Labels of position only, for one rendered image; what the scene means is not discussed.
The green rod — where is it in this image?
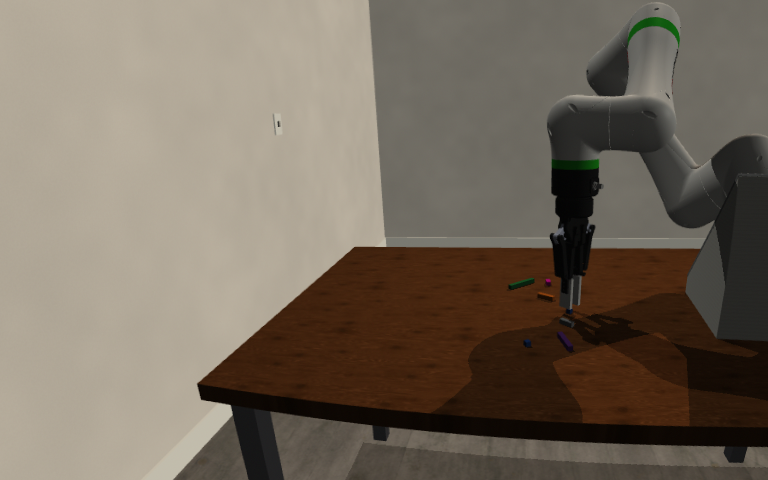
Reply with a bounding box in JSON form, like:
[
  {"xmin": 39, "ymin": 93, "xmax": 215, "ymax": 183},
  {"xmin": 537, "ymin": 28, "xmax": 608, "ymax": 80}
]
[{"xmin": 508, "ymin": 278, "xmax": 535, "ymax": 289}]

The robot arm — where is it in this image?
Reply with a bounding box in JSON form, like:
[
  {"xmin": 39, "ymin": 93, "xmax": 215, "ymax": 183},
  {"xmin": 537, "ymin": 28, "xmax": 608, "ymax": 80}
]
[{"xmin": 547, "ymin": 2, "xmax": 768, "ymax": 228}]

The purple rod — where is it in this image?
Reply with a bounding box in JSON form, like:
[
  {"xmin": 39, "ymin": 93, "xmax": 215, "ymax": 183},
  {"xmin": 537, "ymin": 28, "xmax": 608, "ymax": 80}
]
[{"xmin": 557, "ymin": 332, "xmax": 573, "ymax": 351}]

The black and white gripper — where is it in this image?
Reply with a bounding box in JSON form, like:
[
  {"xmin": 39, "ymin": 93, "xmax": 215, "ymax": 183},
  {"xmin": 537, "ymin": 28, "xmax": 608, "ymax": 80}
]
[{"xmin": 550, "ymin": 197, "xmax": 595, "ymax": 310}]

